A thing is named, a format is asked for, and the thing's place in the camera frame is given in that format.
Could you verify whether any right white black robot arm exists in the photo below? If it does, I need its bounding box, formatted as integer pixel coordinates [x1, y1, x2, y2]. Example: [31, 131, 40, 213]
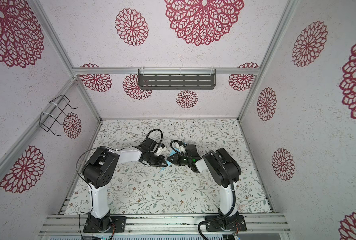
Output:
[167, 148, 242, 226]

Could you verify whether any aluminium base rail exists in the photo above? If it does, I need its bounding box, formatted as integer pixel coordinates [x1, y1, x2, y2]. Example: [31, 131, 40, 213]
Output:
[38, 214, 291, 236]

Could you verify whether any light blue square paper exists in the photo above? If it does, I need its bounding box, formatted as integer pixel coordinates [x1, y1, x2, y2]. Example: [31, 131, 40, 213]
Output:
[160, 152, 178, 172]

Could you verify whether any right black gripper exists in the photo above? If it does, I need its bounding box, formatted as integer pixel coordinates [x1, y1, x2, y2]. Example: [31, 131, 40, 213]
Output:
[167, 153, 193, 167]

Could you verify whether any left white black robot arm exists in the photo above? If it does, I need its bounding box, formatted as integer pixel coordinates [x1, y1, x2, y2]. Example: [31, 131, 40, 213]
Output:
[81, 145, 168, 233]

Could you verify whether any black wire wall rack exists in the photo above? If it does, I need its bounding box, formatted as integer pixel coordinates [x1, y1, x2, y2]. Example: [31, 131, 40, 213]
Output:
[38, 95, 77, 137]

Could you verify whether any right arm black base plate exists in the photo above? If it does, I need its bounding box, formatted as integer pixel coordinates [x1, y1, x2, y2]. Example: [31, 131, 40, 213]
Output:
[206, 213, 247, 232]

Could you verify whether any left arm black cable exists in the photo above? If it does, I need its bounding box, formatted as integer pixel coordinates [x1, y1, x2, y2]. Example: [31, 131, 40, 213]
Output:
[75, 128, 164, 240]

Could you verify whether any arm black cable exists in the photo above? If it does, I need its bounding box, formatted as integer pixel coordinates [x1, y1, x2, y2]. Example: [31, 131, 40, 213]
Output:
[75, 128, 164, 240]
[169, 139, 237, 240]

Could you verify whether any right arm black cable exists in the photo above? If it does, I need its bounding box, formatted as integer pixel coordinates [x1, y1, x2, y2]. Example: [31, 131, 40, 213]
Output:
[169, 139, 237, 240]

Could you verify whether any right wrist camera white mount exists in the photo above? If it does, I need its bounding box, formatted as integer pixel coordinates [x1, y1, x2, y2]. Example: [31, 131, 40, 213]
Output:
[178, 142, 200, 157]

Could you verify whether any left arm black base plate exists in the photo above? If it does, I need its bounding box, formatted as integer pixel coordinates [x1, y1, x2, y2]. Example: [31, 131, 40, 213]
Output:
[82, 215, 127, 233]

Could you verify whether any dark grey slotted wall shelf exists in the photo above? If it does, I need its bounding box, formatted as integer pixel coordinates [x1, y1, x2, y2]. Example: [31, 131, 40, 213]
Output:
[138, 69, 217, 90]

